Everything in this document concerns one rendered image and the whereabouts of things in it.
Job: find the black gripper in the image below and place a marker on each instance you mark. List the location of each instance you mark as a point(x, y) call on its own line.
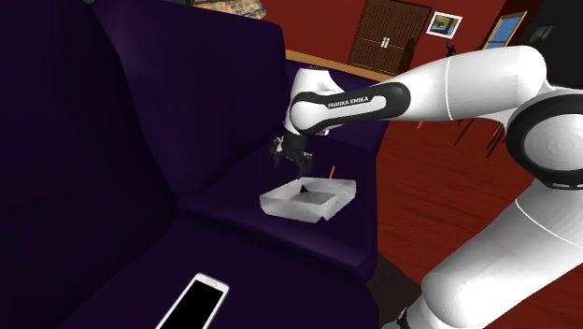
point(294, 145)

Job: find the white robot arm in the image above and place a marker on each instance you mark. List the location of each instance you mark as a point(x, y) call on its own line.
point(473, 86)

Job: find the orange pencil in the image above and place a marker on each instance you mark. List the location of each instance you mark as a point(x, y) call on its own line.
point(331, 172)

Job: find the white square tray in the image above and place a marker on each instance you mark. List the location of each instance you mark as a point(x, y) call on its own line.
point(291, 206)

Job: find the dark purple sofa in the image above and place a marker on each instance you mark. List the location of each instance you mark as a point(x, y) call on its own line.
point(136, 159)

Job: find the brown double door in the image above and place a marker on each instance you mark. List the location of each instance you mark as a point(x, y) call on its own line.
point(387, 36)

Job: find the white smartphone with black screen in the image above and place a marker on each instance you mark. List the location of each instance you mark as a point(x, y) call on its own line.
point(196, 304)

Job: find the small black figure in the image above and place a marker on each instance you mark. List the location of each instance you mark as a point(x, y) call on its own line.
point(450, 49)

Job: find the wooden framed window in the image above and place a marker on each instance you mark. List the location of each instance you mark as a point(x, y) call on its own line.
point(503, 31)

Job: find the white framed wall picture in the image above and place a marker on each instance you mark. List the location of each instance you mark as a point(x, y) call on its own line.
point(443, 24)

